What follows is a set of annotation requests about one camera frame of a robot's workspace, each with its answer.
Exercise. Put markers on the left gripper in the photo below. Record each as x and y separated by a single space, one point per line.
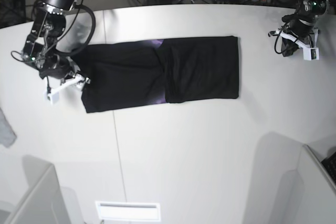
299 25

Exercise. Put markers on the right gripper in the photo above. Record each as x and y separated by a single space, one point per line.
58 67

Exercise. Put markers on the black T-shirt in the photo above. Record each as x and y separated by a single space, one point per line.
132 74

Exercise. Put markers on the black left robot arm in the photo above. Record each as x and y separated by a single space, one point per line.
313 7

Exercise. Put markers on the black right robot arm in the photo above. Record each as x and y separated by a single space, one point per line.
49 28

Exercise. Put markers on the grey cloth at left edge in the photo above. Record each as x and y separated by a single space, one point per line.
8 136

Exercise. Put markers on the white partition lower left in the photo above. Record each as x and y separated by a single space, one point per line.
31 193

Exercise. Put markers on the white partition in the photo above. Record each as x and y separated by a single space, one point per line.
31 193
305 194

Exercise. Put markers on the black keyboard at right edge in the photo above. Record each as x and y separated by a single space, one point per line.
329 164

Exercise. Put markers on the white partition lower right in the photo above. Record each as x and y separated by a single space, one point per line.
305 194

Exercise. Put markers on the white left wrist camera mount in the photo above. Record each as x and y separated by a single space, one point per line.
290 44

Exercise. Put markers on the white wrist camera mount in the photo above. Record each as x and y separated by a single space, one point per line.
290 44
77 80

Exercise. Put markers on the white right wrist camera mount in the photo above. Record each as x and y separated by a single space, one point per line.
77 80

